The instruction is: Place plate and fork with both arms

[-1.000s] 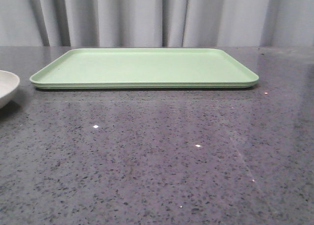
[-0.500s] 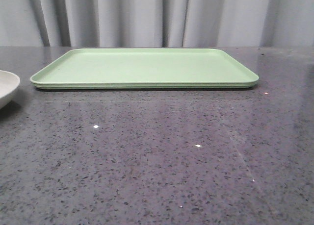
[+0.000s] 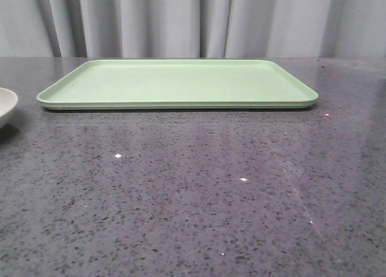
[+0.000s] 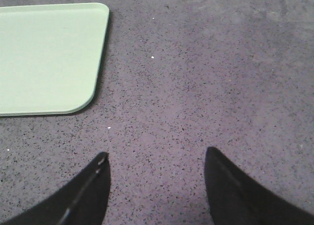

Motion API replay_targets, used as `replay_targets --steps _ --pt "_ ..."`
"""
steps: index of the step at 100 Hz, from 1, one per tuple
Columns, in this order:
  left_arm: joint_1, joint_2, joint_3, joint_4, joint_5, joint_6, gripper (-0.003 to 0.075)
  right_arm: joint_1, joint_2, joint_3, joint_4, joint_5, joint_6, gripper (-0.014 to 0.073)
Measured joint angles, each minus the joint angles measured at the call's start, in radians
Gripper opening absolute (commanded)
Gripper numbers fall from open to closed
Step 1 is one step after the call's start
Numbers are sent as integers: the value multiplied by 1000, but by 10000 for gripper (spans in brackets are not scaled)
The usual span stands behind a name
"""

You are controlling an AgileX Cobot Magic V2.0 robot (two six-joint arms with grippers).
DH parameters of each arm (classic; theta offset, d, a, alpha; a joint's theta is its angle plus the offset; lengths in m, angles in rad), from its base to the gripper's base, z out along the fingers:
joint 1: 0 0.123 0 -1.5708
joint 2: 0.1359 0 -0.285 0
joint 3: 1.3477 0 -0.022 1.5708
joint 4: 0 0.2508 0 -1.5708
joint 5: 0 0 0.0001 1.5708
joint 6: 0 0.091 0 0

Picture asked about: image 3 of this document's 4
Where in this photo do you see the beige round plate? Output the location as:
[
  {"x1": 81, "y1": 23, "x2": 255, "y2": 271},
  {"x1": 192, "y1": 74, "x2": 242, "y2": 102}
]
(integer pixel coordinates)
[{"x1": 0, "y1": 88, "x2": 19, "y2": 129}]

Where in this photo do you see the light green plastic tray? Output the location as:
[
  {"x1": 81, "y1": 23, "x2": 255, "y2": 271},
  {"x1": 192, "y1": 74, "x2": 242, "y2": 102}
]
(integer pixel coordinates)
[{"x1": 37, "y1": 59, "x2": 318, "y2": 110}]

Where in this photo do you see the grey pleated curtain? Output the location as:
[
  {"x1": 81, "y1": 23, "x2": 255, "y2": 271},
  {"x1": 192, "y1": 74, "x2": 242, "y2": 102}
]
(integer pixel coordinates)
[{"x1": 1, "y1": 0, "x2": 385, "y2": 59}]

